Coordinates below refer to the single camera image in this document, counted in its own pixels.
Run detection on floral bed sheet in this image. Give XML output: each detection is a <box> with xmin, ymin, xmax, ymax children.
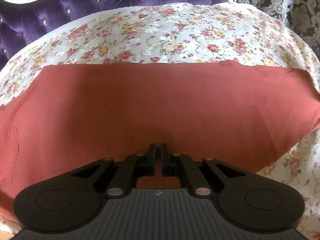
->
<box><xmin>0</xmin><ymin>2</ymin><xmax>320</xmax><ymax>240</ymax></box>

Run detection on rust red pants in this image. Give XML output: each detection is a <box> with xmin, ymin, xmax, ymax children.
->
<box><xmin>0</xmin><ymin>61</ymin><xmax>320</xmax><ymax>221</ymax></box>

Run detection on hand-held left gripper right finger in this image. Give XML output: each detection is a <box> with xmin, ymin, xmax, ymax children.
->
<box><xmin>160</xmin><ymin>143</ymin><xmax>247</xmax><ymax>198</ymax></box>

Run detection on grey damask curtain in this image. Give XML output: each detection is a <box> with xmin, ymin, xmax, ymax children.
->
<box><xmin>5</xmin><ymin>0</ymin><xmax>320</xmax><ymax>55</ymax></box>

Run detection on purple tufted headboard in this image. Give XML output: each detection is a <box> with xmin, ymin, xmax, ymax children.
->
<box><xmin>0</xmin><ymin>0</ymin><xmax>231</xmax><ymax>71</ymax></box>

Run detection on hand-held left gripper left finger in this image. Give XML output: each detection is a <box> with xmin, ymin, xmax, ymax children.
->
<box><xmin>70</xmin><ymin>143</ymin><xmax>157</xmax><ymax>200</ymax></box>

